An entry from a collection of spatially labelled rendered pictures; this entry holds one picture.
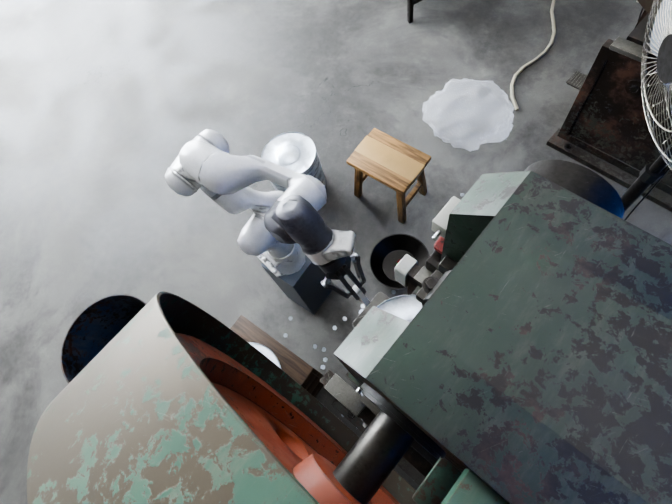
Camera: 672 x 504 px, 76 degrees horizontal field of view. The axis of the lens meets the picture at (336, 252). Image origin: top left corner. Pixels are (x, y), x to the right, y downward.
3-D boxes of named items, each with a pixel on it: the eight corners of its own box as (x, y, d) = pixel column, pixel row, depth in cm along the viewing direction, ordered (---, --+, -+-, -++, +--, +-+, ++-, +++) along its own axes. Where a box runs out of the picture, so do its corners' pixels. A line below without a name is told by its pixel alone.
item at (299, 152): (250, 162, 224) (250, 161, 223) (286, 124, 230) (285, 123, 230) (291, 188, 214) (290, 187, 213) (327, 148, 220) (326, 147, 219)
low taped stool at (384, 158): (352, 195, 241) (345, 160, 211) (377, 164, 247) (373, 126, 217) (404, 225, 229) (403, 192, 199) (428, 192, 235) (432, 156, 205)
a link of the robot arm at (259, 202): (207, 200, 144) (239, 159, 149) (262, 243, 157) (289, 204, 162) (218, 199, 135) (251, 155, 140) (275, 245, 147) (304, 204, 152)
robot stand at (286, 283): (287, 296, 223) (260, 265, 182) (307, 269, 227) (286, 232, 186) (314, 315, 216) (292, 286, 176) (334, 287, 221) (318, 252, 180)
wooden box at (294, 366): (216, 396, 207) (182, 389, 176) (265, 332, 217) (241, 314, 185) (279, 450, 193) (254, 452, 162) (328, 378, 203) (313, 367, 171)
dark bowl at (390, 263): (358, 270, 222) (357, 265, 216) (394, 229, 229) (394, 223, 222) (405, 305, 211) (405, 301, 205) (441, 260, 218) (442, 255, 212)
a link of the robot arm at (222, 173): (192, 172, 110) (282, 236, 101) (241, 124, 115) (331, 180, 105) (208, 194, 120) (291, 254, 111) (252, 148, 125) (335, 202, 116)
